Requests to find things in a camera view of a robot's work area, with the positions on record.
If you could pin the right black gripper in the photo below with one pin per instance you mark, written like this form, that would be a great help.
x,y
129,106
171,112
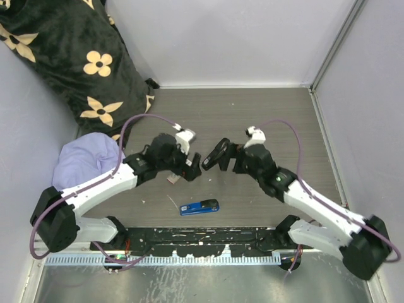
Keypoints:
x,y
233,150

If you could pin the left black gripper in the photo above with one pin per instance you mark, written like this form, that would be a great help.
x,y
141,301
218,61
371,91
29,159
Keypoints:
x,y
189,173

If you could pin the black stapler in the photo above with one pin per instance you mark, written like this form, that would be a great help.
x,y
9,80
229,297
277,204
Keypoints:
x,y
216,155

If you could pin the white red staple box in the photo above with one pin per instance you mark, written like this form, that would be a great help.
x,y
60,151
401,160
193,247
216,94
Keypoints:
x,y
173,178

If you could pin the blue stapler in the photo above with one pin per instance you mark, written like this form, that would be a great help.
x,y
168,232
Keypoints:
x,y
205,206

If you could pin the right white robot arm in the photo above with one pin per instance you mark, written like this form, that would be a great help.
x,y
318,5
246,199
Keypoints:
x,y
361,243

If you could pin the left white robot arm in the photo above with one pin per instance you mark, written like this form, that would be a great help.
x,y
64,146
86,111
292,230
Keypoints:
x,y
59,216

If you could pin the lavender crumpled cloth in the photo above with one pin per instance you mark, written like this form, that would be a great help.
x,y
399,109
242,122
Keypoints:
x,y
84,159

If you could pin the black floral plush blanket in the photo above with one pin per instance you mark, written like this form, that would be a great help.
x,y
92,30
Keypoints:
x,y
76,48

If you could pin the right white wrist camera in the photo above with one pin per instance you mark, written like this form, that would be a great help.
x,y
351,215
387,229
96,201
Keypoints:
x,y
255,136

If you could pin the black mounting base plate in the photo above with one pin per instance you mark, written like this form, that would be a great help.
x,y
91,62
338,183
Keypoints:
x,y
203,242

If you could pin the white slotted cable duct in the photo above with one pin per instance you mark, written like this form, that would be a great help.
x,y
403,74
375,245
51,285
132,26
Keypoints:
x,y
97,259

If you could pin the aluminium corner frame post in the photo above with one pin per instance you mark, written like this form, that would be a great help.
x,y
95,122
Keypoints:
x,y
353,14

